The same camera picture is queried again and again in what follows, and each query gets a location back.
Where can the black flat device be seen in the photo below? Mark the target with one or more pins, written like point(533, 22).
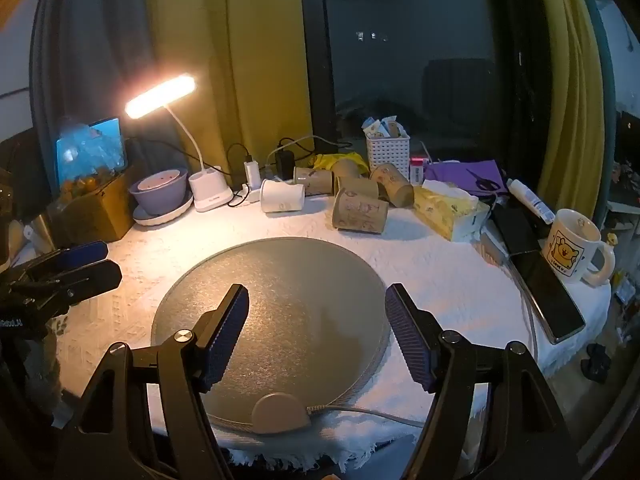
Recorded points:
point(515, 227)

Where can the blue plastic bag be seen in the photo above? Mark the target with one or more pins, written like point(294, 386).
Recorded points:
point(90, 147)

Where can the small white pink box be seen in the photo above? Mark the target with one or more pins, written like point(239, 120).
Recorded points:
point(417, 170)

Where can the white desk lamp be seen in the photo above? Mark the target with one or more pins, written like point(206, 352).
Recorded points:
point(211, 191)

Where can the white plastic basket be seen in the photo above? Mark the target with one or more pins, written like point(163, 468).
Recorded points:
point(388, 154)

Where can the yellow tissue box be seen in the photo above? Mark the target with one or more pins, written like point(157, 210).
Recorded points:
point(445, 217)

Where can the white power strip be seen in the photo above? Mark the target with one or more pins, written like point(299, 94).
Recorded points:
point(254, 194)

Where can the brown box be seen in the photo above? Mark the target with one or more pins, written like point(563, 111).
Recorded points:
point(95, 215)

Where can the white tablecloth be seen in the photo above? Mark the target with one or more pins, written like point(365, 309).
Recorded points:
point(150, 270)

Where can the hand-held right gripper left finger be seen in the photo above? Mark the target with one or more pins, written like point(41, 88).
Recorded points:
point(227, 340)

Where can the white paper cup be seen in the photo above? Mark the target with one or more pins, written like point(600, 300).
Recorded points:
point(282, 196)

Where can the purple bowl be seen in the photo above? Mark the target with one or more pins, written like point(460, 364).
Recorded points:
point(160, 197)

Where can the small black object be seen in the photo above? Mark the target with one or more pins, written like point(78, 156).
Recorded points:
point(596, 362)

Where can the cream bear mug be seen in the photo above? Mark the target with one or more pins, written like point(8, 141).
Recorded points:
point(570, 247)

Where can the black phone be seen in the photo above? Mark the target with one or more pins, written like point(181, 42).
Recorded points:
point(547, 297)

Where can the black charger plug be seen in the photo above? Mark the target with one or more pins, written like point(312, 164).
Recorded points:
point(285, 162)

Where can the yellow curtain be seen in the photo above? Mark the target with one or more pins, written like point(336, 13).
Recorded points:
point(240, 60)
point(565, 85)

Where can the white charger plug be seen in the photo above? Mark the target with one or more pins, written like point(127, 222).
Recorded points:
point(252, 174)

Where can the white tube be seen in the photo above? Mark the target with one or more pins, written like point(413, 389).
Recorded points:
point(531, 201)

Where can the purple plate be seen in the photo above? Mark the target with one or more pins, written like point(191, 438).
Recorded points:
point(172, 214)

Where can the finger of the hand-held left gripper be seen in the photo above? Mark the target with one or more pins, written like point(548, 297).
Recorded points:
point(95, 276)
point(80, 254)

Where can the yellow cloth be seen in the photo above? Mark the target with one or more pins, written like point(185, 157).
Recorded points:
point(325, 161)

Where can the black scissors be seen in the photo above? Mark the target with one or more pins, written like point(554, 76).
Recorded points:
point(484, 181)

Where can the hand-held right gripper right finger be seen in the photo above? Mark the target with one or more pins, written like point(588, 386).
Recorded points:
point(407, 340)

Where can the round grey mat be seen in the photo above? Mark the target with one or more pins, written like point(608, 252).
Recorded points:
point(300, 300)

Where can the brown paper cup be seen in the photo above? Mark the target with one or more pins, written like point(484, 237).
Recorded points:
point(350, 167)
point(315, 181)
point(392, 183)
point(357, 187)
point(360, 212)

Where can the grey curtain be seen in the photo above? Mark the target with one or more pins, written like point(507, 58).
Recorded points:
point(90, 50)

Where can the small sachet packet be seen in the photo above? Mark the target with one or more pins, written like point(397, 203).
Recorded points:
point(393, 127)
point(371, 127)

